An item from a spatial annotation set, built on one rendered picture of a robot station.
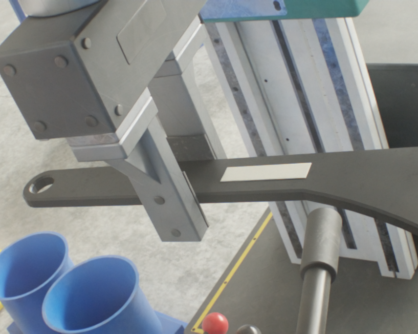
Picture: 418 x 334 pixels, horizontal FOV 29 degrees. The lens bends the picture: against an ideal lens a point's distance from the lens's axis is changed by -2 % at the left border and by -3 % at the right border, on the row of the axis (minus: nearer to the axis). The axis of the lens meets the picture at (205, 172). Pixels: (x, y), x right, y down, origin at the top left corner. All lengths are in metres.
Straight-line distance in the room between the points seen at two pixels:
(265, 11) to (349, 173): 0.97
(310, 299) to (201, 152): 0.14
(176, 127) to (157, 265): 2.40
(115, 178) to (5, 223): 3.03
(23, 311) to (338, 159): 2.11
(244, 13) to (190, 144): 0.94
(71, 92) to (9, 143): 3.74
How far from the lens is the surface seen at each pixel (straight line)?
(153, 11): 0.40
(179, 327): 2.37
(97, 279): 2.41
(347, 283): 2.04
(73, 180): 0.51
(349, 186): 0.41
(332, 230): 0.60
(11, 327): 2.72
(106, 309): 2.49
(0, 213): 3.60
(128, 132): 0.39
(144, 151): 0.42
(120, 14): 0.38
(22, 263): 2.67
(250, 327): 1.07
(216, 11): 1.42
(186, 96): 0.45
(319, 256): 0.58
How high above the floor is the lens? 1.74
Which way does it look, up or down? 33 degrees down
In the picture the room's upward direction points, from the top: 24 degrees counter-clockwise
